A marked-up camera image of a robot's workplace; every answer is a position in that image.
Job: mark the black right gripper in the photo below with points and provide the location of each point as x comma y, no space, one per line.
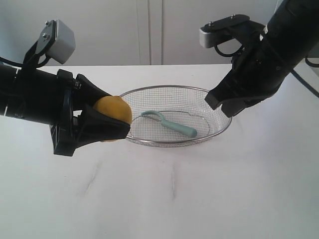
258,71

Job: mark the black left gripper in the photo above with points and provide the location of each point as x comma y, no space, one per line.
50,99

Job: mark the oval wire mesh basket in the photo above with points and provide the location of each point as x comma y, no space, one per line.
183,105

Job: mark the yellow lemon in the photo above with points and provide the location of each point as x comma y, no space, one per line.
114,108

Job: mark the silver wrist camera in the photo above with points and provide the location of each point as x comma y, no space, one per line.
218,32
56,41

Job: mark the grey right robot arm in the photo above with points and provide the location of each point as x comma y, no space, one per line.
303,17

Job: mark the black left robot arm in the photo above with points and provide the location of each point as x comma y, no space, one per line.
12,99

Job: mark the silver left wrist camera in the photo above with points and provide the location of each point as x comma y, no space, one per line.
56,41

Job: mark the white cabinet doors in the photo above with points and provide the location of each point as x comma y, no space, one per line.
125,32

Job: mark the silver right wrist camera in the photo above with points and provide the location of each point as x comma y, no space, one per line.
218,32

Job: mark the teal handled vegetable peeler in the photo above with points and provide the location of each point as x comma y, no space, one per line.
185,130

